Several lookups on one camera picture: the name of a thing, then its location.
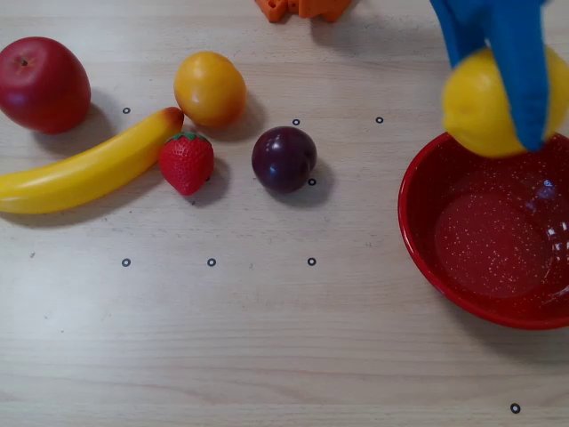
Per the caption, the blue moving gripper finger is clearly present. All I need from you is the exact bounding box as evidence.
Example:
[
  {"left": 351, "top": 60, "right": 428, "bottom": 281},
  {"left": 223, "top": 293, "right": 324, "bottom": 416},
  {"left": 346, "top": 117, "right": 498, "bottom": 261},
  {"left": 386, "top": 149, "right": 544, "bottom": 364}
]
[{"left": 486, "top": 0, "right": 550, "bottom": 153}]

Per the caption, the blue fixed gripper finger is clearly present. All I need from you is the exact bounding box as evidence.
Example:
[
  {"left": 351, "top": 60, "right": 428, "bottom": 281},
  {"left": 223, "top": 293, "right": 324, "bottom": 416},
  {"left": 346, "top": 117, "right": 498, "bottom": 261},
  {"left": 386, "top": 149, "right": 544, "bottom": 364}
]
[{"left": 429, "top": 0, "right": 491, "bottom": 69}]

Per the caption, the yellow lemon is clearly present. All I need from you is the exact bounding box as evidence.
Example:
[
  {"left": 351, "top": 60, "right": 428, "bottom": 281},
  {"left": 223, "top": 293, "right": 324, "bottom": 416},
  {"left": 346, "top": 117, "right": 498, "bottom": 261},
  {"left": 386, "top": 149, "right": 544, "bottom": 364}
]
[{"left": 442, "top": 44, "right": 569, "bottom": 159}]

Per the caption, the red speckled bowl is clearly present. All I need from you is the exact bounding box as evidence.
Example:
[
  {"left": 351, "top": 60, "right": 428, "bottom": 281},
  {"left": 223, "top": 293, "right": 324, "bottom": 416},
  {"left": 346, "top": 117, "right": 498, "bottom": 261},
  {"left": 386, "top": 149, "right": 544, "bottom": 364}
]
[{"left": 397, "top": 131, "right": 569, "bottom": 332}]

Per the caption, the dark purple plum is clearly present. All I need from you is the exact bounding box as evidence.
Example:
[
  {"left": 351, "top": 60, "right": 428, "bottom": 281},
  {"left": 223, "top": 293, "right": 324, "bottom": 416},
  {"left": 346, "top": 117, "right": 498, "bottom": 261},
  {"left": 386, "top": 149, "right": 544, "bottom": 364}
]
[{"left": 251, "top": 125, "right": 319, "bottom": 196}]

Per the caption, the orange yellow round fruit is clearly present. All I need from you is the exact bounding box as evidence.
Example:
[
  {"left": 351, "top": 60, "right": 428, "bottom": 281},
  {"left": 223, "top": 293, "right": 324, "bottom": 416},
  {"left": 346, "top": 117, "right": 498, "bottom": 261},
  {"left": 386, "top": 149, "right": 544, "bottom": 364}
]
[{"left": 173, "top": 51, "right": 248, "bottom": 129}]

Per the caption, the red toy strawberry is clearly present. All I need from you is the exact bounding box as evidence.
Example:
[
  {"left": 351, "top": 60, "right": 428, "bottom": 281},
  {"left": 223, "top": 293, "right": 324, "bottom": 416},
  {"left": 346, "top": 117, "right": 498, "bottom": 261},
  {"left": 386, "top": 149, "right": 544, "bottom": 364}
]
[{"left": 158, "top": 132, "right": 216, "bottom": 197}]

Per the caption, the yellow toy banana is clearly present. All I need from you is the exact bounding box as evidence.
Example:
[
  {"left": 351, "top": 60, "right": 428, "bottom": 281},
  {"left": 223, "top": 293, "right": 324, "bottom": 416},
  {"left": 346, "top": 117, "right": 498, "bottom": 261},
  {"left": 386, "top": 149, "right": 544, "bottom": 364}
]
[{"left": 0, "top": 106, "right": 186, "bottom": 216}]

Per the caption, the red toy apple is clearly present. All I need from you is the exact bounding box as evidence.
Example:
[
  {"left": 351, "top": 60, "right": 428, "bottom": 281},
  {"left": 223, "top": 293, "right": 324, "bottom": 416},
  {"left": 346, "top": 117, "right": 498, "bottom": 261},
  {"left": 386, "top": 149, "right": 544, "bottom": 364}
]
[{"left": 0, "top": 36, "right": 92, "bottom": 136}]

